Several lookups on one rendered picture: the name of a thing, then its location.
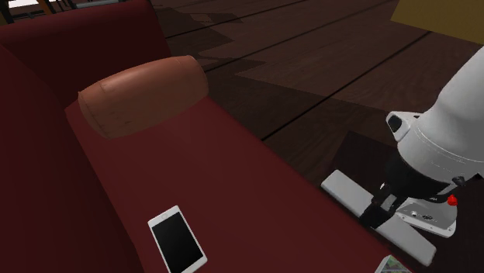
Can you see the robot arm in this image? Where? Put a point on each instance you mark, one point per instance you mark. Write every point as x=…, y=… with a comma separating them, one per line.
x=446, y=128

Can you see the white flat bar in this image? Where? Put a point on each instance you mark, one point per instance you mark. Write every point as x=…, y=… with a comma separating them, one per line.
x=351, y=193

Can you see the grey patterned flat box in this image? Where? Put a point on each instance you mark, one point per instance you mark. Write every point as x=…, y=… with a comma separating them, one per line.
x=391, y=266

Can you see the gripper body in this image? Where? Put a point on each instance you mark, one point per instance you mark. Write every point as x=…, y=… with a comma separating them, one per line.
x=412, y=177

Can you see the dark red sofa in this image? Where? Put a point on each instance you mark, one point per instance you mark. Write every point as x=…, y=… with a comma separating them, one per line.
x=234, y=189

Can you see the white phone with black screen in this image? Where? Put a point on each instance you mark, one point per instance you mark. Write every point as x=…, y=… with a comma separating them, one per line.
x=177, y=242

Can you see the brown leather cushion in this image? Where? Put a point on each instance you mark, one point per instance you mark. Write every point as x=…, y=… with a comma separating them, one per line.
x=143, y=94

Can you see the mustard yellow flat block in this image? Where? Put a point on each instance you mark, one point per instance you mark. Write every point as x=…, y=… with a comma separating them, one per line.
x=442, y=15

